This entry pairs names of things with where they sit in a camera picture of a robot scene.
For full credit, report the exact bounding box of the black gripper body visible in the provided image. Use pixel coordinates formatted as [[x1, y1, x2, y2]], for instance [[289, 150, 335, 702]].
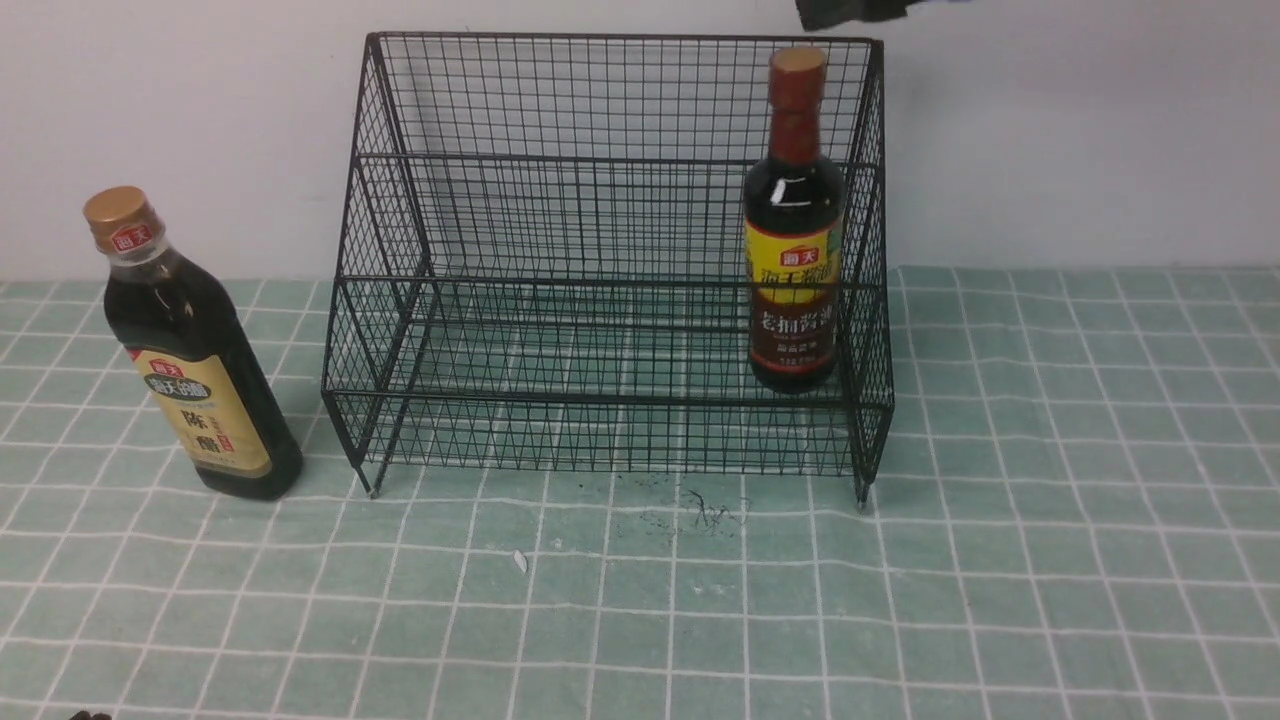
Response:
[[796, 0, 913, 32]]

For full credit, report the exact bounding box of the vinegar bottle gold cap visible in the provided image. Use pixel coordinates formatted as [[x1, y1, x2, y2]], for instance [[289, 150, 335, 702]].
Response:
[[83, 186, 305, 501]]

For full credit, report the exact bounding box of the soy sauce bottle red cap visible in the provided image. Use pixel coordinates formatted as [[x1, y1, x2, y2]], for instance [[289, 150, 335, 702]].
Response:
[[742, 46, 845, 395]]

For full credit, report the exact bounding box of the black wire mesh rack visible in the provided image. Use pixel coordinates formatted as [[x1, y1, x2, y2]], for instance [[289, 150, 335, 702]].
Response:
[[321, 31, 895, 501]]

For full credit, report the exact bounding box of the green checked tablecloth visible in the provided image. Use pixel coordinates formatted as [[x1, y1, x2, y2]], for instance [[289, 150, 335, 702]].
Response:
[[3, 266, 1277, 719]]

